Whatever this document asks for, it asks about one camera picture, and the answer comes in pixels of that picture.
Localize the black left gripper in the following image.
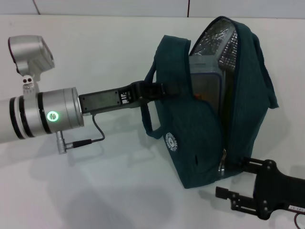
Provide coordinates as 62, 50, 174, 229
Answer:
78, 81, 178, 117

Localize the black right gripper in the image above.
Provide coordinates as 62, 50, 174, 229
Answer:
215, 156, 305, 220

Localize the grey lunch box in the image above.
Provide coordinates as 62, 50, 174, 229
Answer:
189, 55, 224, 148

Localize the dark teal insulated lunch bag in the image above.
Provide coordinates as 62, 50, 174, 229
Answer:
140, 16, 279, 189

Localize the thin grey right gripper cable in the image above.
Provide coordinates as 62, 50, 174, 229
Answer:
294, 211, 305, 229

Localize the thin dark left gripper cable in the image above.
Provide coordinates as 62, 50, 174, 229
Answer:
56, 114, 106, 156

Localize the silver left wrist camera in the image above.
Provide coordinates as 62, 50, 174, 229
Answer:
8, 35, 56, 96

